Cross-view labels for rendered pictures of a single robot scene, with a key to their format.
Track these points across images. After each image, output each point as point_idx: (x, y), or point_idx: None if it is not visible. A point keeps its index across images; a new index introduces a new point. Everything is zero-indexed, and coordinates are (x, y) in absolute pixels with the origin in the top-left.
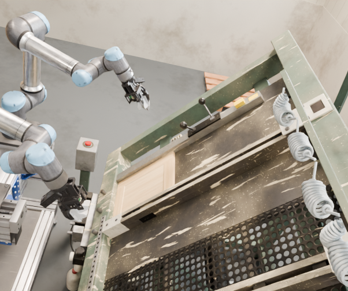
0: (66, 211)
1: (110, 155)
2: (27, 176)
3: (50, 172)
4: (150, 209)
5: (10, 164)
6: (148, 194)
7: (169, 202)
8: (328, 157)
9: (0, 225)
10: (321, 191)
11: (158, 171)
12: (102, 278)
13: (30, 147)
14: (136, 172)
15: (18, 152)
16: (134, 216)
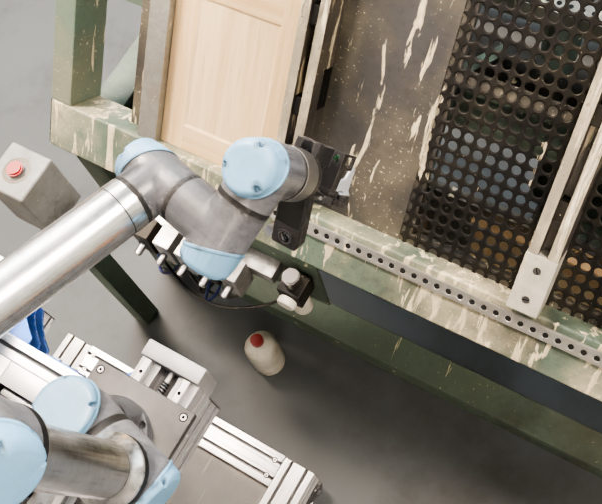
0: (341, 197)
1: (58, 137)
2: (43, 342)
3: (298, 166)
4: (320, 69)
5: (233, 249)
6: (261, 67)
7: (334, 15)
8: None
9: (192, 408)
10: None
11: (212, 21)
12: (392, 241)
13: (229, 180)
14: (168, 82)
15: (211, 221)
16: (309, 115)
